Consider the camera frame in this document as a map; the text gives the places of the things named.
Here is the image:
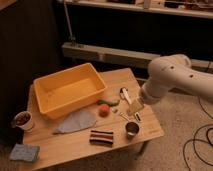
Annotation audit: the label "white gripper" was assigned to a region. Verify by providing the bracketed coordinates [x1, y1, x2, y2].
[127, 85, 159, 116]

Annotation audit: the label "metal fork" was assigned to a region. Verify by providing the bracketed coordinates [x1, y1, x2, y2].
[111, 108, 130, 122]

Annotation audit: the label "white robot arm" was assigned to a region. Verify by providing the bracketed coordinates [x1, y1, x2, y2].
[128, 54, 213, 115]

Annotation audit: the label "yellow plastic tray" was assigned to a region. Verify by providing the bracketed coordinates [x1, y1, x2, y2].
[33, 63, 107, 119]

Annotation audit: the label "metal cup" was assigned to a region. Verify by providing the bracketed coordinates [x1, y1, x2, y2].
[125, 122, 140, 139]

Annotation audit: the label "wooden table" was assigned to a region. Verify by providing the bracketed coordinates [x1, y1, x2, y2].
[20, 68, 164, 171]

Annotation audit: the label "green bean pod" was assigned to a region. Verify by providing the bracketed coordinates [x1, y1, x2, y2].
[96, 100, 120, 107]

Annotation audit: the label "orange ball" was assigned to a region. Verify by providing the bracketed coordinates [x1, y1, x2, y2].
[99, 104, 110, 117]

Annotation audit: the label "striped cloth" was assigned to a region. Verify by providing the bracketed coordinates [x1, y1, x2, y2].
[89, 130, 114, 146]

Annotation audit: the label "grey cloth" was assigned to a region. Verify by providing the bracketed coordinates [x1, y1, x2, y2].
[53, 109, 96, 134]

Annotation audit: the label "white cup with contents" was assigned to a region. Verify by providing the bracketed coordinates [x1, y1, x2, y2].
[14, 111, 34, 131]

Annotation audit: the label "blue sponge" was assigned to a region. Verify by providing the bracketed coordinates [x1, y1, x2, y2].
[9, 144, 40, 162]

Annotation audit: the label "metal shelf rail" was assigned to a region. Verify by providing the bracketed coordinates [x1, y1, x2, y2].
[62, 42, 213, 81]

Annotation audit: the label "black cables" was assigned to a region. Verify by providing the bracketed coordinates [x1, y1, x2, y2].
[182, 61, 213, 168]

